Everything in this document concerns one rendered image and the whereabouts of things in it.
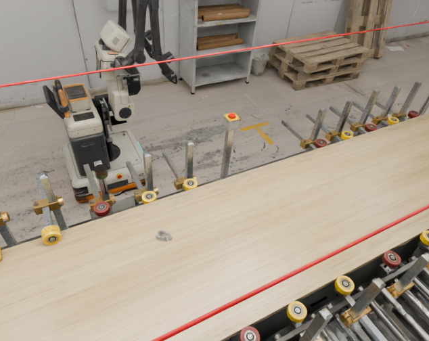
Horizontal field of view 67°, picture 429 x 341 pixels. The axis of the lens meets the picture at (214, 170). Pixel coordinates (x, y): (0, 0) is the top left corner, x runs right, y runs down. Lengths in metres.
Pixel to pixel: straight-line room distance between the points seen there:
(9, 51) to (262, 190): 3.20
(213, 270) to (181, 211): 0.38
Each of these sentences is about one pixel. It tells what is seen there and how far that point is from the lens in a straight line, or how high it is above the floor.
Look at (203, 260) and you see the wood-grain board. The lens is 1.59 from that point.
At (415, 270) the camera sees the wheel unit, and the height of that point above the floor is 1.01.
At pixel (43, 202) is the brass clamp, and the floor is 0.97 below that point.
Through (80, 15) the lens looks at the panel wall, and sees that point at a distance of 4.18.
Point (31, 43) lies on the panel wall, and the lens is 4.23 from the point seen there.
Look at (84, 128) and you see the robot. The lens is 2.60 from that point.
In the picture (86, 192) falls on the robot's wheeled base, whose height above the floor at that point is 0.15.
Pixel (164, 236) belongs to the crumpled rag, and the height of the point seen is 0.92.
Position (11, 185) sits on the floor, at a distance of 3.49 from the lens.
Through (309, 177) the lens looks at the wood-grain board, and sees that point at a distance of 2.09.
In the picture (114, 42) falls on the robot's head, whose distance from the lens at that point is 2.54.
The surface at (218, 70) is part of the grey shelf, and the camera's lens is 4.83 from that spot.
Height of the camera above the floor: 2.26
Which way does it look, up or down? 43 degrees down
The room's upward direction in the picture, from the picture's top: 6 degrees clockwise
